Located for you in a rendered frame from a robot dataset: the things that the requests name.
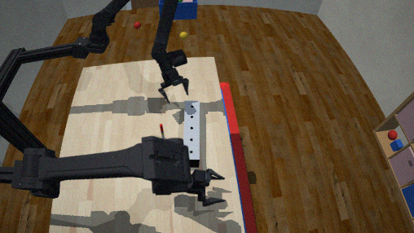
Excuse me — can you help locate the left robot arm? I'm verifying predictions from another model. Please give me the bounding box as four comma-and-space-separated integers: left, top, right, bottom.
86, 0, 187, 86

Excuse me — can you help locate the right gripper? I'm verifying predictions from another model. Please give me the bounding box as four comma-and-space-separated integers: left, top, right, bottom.
197, 169, 226, 207

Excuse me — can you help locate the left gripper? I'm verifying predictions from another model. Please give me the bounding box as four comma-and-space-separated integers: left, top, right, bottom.
158, 76, 189, 104

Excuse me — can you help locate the white block with holes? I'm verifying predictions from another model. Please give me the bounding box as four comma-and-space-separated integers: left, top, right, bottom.
183, 100, 200, 168

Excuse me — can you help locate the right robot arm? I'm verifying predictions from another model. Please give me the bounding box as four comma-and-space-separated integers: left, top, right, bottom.
20, 136, 211, 197

